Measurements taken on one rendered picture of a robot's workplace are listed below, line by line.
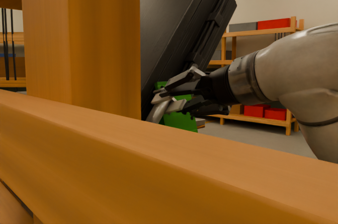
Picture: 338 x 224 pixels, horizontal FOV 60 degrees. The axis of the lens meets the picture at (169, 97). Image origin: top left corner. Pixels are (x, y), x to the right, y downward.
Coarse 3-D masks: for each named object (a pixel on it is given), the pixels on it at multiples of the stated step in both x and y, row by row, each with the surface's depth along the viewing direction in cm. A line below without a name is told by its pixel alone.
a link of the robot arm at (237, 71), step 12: (240, 60) 50; (252, 60) 47; (228, 72) 51; (240, 72) 48; (252, 72) 47; (240, 84) 48; (252, 84) 47; (240, 96) 50; (252, 96) 48; (264, 96) 47
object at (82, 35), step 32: (32, 0) 35; (64, 0) 29; (96, 0) 30; (128, 0) 33; (32, 32) 36; (64, 32) 29; (96, 32) 31; (128, 32) 33; (32, 64) 37; (64, 64) 30; (96, 64) 31; (128, 64) 34; (64, 96) 30; (96, 96) 31; (128, 96) 34
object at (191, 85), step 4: (196, 80) 61; (184, 84) 62; (188, 84) 61; (192, 84) 60; (196, 84) 60; (176, 88) 63; (180, 88) 62; (184, 88) 61; (188, 88) 60; (192, 88) 59; (196, 88) 59; (200, 88) 58; (204, 88) 57; (208, 88) 57; (168, 92) 64; (172, 92) 63; (176, 92) 62; (180, 92) 62; (184, 92) 61; (188, 92) 60; (192, 92) 60; (196, 92) 59; (200, 92) 58; (204, 92) 57; (208, 92) 57
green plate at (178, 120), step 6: (156, 84) 73; (162, 84) 74; (174, 96) 76; (180, 96) 78; (186, 96) 79; (174, 114) 75; (180, 114) 77; (186, 114) 78; (162, 120) 73; (168, 120) 74; (174, 120) 75; (180, 120) 76; (186, 120) 78; (192, 120) 79; (168, 126) 73; (174, 126) 74; (180, 126) 76; (186, 126) 77; (192, 126) 79
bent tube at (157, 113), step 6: (156, 90) 71; (162, 102) 69; (168, 102) 70; (156, 108) 67; (162, 108) 68; (150, 114) 67; (156, 114) 67; (162, 114) 68; (150, 120) 66; (156, 120) 66
